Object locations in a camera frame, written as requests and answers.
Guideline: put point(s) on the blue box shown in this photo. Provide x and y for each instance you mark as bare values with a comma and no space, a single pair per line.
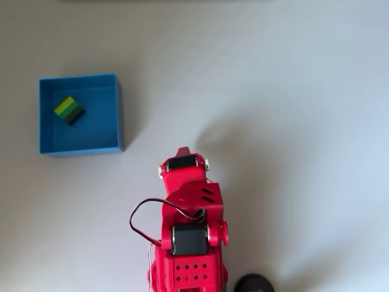
97,134

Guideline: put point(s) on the green lego brick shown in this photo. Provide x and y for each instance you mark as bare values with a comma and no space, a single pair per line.
69,110

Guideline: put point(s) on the black round object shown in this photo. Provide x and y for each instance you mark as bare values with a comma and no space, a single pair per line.
254,284

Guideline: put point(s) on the red robot arm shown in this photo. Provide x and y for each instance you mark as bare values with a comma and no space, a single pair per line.
182,182

